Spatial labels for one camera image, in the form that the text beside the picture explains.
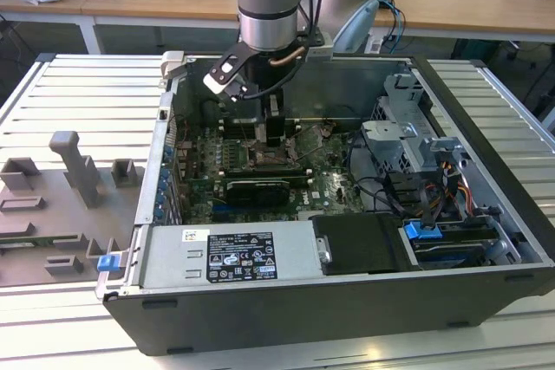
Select black RAM slot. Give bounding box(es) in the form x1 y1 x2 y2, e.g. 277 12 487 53
223 127 301 140
223 167 314 178
223 120 301 131

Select CPU socket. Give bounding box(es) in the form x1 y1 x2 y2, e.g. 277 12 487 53
245 139 301 171

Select grey case hinge latch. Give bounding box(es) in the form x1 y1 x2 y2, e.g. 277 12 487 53
159 49 187 81

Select pale blue teach pendant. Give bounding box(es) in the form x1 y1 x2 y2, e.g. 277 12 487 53
333 0 381 53

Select black graphics card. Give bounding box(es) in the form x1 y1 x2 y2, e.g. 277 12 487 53
225 178 291 207

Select green motherboard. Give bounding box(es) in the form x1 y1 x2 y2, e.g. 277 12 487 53
173 118 365 224

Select grey metal drive cage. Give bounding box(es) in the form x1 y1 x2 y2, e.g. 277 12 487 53
359 73 473 176

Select black plastic air shroud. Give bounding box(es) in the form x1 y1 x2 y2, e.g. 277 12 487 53
311 213 413 276

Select grey power supply unit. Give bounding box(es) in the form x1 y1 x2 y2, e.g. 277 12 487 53
140 220 333 289

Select hard disk in blue carrier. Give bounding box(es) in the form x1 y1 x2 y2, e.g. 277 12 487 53
402 220 500 269

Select black open PC case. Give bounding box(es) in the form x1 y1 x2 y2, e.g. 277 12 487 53
95 49 555 356

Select grey parts rack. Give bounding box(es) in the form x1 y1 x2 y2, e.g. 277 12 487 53
0 129 147 289

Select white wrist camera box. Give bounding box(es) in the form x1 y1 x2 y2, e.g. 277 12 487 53
202 51 249 96

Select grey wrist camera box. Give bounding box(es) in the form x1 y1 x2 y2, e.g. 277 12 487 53
304 33 336 62

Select blue hanging cables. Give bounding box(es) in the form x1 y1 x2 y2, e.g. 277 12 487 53
381 0 408 53

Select black cable bundle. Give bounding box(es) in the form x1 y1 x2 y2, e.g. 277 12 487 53
346 131 437 232

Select yellow red orange wires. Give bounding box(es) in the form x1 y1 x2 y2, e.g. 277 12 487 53
437 161 474 215

